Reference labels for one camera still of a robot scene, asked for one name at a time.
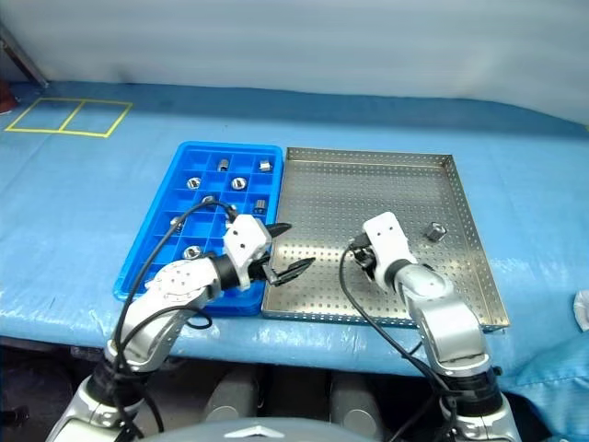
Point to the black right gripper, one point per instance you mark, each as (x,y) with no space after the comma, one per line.
(366,258)

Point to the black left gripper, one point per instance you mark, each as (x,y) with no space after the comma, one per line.
(261,269)

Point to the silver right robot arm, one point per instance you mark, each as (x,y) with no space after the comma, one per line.
(442,322)

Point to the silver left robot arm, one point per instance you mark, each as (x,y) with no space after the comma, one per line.
(179,281)

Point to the blue compartment tray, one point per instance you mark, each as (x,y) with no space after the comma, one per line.
(202,230)

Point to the perforated metal tray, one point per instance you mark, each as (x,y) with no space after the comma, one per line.
(331,198)

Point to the metal nut on metal tray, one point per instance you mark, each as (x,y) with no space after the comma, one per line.
(435,231)

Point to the grey rounded shape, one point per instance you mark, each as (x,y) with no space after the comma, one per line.
(232,396)
(354,400)

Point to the grey robot chest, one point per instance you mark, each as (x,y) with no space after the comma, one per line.
(285,433)

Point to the blue tarp table cover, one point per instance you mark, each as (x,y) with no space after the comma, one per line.
(69,207)

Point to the white crumpled cloth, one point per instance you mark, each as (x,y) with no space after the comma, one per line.
(582,310)

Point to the light blue fabric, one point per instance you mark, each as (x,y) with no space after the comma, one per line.
(552,391)

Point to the yellow tape marking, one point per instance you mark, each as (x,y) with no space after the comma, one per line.
(92,101)

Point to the dark red object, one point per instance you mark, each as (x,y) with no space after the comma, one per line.
(4,99)

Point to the grey metal pole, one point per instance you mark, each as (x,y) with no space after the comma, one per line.
(27,62)

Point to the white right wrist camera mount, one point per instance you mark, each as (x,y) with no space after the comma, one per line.
(386,239)

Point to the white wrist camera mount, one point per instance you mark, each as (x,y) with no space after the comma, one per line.
(244,239)
(386,239)

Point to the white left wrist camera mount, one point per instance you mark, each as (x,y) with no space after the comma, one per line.
(244,239)

